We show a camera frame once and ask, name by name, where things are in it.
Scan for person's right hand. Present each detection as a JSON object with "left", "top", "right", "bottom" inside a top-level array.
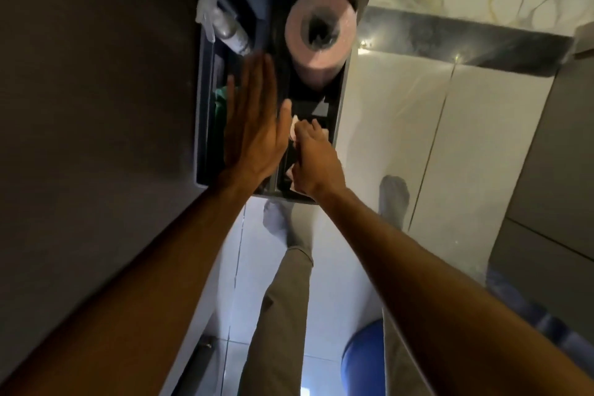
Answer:
[{"left": 287, "top": 118, "right": 348, "bottom": 200}]

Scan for pink toilet paper roll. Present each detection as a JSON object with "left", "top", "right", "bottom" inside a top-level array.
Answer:
[{"left": 284, "top": 0, "right": 358, "bottom": 91}]

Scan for grey sock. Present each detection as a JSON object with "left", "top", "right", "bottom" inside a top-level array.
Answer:
[
  {"left": 263, "top": 199, "right": 299, "bottom": 251},
  {"left": 378, "top": 175, "right": 412, "bottom": 230}
]

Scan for blue plastic bucket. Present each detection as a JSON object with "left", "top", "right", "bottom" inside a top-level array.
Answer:
[{"left": 341, "top": 319, "right": 387, "bottom": 396}]

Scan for khaki trousers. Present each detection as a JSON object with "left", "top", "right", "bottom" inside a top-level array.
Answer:
[{"left": 239, "top": 245, "right": 433, "bottom": 396}]

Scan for person's right forearm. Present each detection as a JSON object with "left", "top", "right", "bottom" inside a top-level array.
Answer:
[{"left": 319, "top": 186, "right": 594, "bottom": 396}]

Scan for grey cabinet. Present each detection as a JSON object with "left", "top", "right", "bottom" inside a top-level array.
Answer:
[{"left": 488, "top": 24, "right": 594, "bottom": 342}]

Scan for person's left hand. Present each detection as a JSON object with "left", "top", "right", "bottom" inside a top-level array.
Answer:
[{"left": 224, "top": 53, "right": 293, "bottom": 194}]

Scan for clear spray bottle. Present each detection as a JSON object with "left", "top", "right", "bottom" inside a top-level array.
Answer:
[{"left": 195, "top": 0, "right": 254, "bottom": 57}]

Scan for dark brown cabinet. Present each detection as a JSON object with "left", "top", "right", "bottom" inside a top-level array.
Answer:
[{"left": 0, "top": 0, "right": 247, "bottom": 396}]

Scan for person's left forearm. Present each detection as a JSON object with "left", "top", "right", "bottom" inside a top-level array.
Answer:
[{"left": 0, "top": 176, "right": 253, "bottom": 396}]

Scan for grey organizer drawer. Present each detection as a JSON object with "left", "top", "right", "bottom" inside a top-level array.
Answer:
[{"left": 194, "top": 0, "right": 359, "bottom": 205}]

